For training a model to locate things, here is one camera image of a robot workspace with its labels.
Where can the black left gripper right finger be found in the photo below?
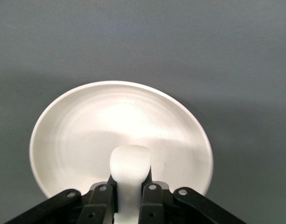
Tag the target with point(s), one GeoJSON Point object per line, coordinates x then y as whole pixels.
{"type": "Point", "coordinates": [156, 205]}

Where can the white steamed bun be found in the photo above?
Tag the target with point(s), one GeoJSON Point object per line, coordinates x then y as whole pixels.
{"type": "Point", "coordinates": [130, 168]}

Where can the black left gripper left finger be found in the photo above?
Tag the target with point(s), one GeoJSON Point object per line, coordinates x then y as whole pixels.
{"type": "Point", "coordinates": [96, 205]}

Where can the round cream plate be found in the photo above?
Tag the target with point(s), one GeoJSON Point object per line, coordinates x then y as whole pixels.
{"type": "Point", "coordinates": [86, 140]}

